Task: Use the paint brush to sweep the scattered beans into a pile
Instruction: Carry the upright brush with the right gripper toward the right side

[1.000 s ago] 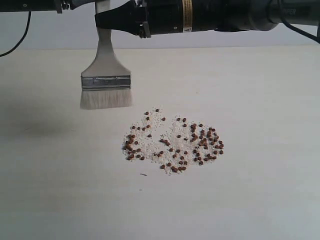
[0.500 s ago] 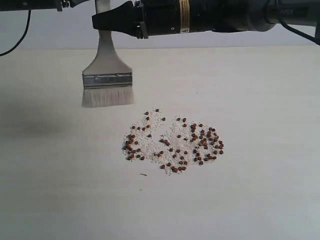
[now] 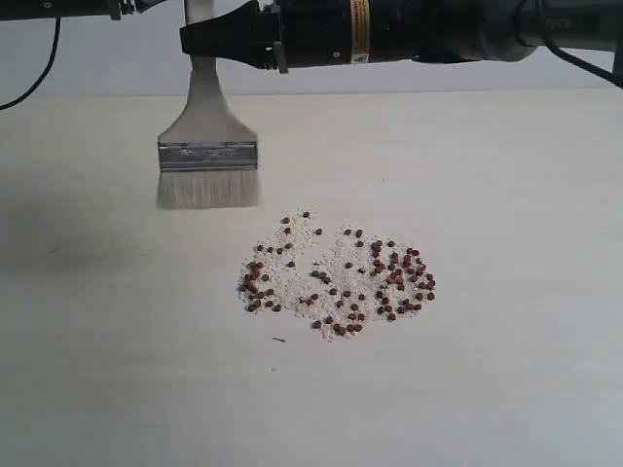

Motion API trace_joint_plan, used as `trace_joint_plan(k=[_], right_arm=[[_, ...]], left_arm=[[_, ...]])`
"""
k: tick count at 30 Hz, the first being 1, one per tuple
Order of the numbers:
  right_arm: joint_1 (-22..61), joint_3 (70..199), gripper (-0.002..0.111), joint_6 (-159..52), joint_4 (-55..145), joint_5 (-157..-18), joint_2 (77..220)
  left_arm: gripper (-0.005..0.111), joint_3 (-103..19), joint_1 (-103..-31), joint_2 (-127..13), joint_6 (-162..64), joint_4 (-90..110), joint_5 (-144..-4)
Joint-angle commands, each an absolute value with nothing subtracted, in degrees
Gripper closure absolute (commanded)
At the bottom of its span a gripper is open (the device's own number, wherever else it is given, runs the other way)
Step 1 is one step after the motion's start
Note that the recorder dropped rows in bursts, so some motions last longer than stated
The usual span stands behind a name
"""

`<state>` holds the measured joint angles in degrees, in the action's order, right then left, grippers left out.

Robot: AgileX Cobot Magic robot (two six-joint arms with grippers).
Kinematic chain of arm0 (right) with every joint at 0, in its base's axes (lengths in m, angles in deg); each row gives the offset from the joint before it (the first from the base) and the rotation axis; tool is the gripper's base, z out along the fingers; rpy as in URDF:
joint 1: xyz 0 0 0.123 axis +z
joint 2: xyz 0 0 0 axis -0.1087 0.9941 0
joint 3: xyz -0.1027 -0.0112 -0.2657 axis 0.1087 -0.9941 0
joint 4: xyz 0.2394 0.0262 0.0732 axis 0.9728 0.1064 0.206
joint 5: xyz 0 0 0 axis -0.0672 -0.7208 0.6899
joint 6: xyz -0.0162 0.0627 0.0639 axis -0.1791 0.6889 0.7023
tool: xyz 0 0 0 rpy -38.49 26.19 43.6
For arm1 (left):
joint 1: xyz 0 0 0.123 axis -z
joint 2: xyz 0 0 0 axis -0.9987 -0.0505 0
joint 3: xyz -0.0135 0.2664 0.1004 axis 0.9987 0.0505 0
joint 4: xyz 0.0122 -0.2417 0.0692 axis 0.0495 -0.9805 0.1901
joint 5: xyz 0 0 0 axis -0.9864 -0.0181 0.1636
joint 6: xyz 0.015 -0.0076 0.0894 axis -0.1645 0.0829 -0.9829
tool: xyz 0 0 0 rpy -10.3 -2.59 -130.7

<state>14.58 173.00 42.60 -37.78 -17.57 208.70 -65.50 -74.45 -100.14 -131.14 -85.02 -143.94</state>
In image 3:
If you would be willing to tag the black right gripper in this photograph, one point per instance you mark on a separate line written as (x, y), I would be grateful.
(229, 36)

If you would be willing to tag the wide wooden paint brush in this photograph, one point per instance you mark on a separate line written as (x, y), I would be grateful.
(208, 158)

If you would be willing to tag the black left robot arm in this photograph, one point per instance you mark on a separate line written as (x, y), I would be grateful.
(36, 9)

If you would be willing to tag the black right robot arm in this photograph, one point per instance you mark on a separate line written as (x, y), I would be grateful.
(288, 35)

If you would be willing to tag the pile of beans and rice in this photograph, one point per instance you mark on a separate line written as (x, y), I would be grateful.
(340, 282)

